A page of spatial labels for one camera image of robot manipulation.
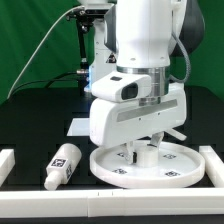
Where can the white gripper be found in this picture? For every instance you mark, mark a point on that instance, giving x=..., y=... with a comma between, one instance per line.
x=113, y=124

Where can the white round table top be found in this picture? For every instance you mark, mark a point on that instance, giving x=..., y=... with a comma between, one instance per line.
x=169, y=166

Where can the white table base foot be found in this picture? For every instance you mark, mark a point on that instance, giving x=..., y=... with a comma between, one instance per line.
x=177, y=134

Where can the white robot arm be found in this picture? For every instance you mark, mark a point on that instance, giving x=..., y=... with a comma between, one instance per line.
x=146, y=32

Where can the white fiducial marker sheet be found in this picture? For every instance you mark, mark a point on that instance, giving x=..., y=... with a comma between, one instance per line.
x=79, y=127

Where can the white right fence block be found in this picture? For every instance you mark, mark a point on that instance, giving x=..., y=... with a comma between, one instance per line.
x=213, y=165

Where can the white fence block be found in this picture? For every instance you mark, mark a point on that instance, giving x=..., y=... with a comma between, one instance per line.
x=213, y=165
x=7, y=162

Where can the white front fence bar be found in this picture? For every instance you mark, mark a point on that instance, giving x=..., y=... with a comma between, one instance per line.
x=111, y=202

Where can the white left fence block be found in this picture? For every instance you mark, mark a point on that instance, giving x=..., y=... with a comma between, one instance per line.
x=7, y=162

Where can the black camera on stand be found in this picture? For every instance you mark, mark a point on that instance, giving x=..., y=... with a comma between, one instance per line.
x=91, y=13

